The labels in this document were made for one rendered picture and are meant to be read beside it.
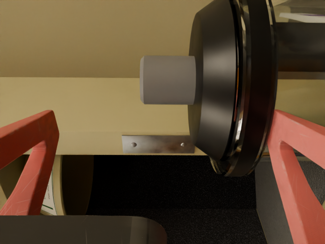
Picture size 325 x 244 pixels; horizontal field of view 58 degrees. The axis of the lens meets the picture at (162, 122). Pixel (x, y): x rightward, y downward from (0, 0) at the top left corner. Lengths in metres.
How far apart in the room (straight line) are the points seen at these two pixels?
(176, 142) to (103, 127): 0.07
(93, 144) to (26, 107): 0.09
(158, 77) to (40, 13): 0.58
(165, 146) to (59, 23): 0.49
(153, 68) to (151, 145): 0.14
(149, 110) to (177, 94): 0.15
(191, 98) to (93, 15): 0.54
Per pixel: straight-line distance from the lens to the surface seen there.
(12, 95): 0.37
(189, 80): 0.16
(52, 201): 0.40
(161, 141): 0.28
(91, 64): 0.73
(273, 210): 0.52
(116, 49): 0.70
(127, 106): 0.31
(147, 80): 0.16
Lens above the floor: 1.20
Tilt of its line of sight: 1 degrees down
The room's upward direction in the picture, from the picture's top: 90 degrees counter-clockwise
